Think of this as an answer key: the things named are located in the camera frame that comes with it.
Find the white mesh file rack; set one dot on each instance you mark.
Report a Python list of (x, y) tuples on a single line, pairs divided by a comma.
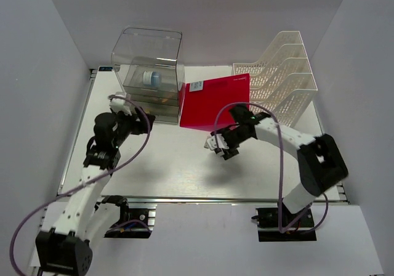
[(282, 80)]

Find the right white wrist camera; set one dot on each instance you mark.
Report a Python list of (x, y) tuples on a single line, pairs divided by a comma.
[(216, 144)]

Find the blue ink bottle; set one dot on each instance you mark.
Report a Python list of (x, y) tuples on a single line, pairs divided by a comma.
[(151, 78)]

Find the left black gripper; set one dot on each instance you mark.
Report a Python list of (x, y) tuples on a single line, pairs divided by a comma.
[(138, 126)]

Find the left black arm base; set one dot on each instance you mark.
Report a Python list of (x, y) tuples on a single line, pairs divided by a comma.
[(133, 222)]

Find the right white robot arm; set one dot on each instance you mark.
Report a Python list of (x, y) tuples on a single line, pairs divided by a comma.
[(321, 165)]

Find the red plastic folder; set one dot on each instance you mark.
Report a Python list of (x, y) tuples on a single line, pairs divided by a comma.
[(204, 100)]

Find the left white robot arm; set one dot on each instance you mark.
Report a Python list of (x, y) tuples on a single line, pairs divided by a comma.
[(67, 247)]

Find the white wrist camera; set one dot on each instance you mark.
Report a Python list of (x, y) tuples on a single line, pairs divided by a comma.
[(119, 102), (216, 144)]

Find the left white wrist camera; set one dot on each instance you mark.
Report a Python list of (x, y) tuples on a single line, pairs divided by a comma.
[(119, 102)]

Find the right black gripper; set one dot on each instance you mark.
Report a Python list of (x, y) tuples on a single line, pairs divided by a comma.
[(231, 151)]

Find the clear acrylic drawer organizer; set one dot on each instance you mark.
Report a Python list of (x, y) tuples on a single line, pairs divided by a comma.
[(148, 63)]

